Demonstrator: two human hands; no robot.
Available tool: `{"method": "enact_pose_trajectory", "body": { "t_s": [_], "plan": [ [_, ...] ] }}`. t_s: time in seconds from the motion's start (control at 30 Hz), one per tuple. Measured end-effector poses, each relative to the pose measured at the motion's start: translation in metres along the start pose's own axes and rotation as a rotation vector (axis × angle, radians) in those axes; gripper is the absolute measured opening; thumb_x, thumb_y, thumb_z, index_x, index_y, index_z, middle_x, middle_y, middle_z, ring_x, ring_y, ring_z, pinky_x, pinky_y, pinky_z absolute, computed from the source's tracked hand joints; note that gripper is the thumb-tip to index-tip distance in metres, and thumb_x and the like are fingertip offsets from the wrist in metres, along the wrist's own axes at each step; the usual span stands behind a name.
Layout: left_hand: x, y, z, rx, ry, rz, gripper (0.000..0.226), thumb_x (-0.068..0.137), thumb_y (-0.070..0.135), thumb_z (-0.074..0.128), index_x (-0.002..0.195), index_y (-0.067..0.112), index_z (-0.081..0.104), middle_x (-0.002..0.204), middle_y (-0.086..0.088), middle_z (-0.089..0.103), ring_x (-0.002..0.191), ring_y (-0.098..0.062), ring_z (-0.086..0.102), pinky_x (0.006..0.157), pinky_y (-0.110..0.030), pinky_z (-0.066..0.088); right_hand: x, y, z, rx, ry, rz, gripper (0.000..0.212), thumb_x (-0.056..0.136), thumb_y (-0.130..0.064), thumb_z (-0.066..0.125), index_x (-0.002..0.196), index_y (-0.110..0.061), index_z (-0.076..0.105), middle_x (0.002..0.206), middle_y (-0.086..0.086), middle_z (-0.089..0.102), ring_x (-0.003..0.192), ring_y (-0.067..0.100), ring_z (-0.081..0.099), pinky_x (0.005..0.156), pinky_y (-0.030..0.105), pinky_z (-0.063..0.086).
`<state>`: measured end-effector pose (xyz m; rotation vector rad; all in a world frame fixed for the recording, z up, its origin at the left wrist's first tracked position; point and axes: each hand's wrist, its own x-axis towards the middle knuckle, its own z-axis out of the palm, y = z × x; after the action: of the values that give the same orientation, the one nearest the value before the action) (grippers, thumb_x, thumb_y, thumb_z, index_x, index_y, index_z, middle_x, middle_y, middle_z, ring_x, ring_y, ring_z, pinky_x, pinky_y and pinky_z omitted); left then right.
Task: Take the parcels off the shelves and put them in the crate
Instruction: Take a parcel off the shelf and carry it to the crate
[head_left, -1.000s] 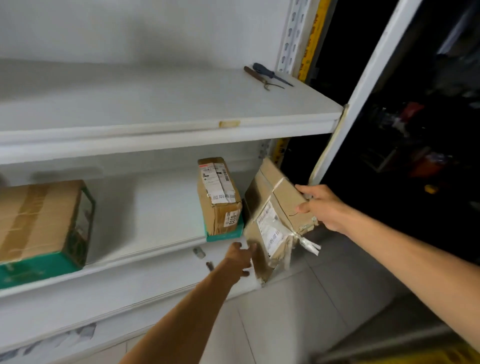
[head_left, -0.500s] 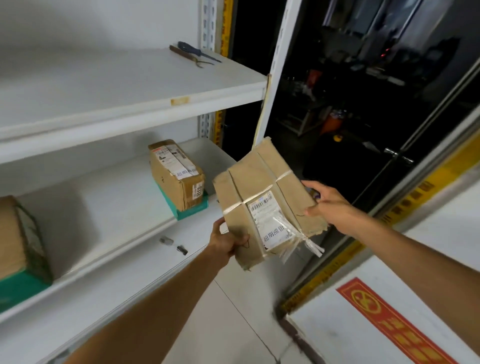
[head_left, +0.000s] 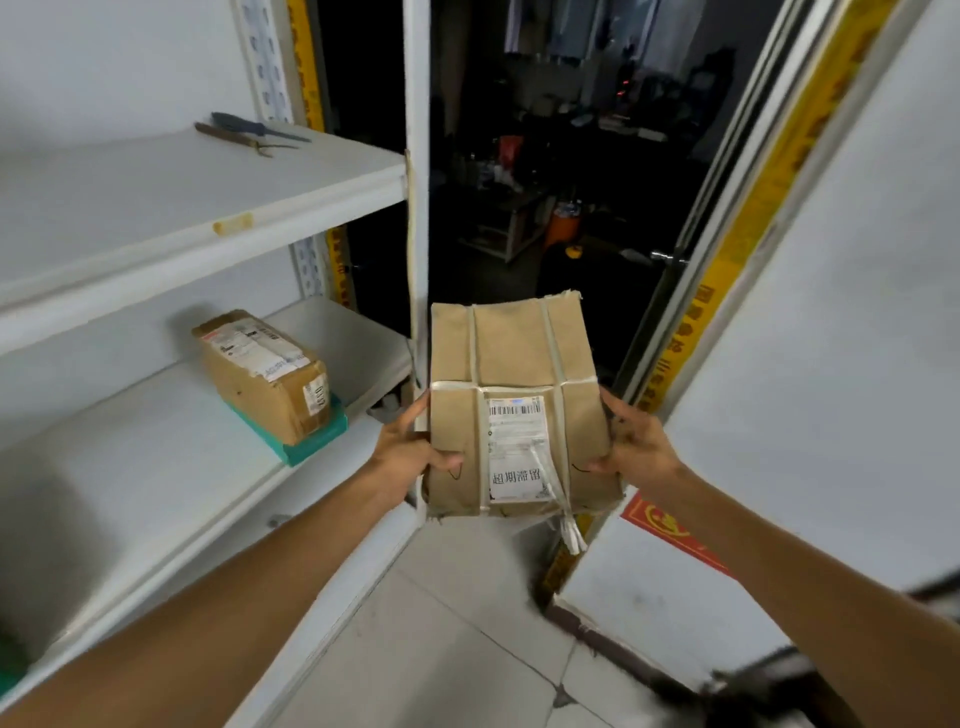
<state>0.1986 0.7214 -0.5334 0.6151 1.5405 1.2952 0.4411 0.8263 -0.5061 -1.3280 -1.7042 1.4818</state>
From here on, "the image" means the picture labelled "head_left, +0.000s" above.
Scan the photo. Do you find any yellow vertical door strip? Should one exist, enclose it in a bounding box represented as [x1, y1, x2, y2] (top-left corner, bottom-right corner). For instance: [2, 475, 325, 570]
[539, 0, 898, 601]

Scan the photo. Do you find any red yellow wall sign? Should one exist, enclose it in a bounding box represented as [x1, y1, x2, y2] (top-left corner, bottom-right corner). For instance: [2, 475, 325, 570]
[620, 491, 733, 577]

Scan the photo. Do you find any person's right forearm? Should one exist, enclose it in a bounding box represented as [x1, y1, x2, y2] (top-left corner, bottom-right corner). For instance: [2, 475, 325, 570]
[652, 468, 960, 728]

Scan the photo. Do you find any paper-wrapped taped parcel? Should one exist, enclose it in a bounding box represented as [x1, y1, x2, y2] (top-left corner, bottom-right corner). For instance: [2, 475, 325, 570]
[423, 290, 625, 556]

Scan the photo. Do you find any white metal shelf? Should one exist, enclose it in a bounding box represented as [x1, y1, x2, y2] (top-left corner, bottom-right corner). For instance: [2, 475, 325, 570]
[0, 0, 433, 728]

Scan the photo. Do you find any yellow sticker strip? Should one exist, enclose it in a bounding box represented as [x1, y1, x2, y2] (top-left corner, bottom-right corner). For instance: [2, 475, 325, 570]
[287, 0, 358, 309]

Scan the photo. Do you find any person's right hand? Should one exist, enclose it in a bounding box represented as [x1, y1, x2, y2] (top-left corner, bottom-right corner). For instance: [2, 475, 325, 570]
[588, 388, 688, 496]

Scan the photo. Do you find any person's left hand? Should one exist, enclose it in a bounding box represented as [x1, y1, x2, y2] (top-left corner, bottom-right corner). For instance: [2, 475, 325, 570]
[371, 393, 465, 511]

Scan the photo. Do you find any person's left forearm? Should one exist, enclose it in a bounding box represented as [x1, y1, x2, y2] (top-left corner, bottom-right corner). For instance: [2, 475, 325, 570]
[0, 464, 406, 728]

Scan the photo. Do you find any red fire extinguisher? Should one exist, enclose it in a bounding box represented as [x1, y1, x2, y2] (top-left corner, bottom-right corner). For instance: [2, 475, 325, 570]
[543, 202, 586, 260]

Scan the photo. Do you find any thin green flat box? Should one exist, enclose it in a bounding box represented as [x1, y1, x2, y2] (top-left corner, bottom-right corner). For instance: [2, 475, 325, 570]
[224, 393, 349, 468]

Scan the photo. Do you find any small long brown box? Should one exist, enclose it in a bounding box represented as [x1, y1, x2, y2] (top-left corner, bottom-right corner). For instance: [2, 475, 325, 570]
[192, 309, 331, 448]

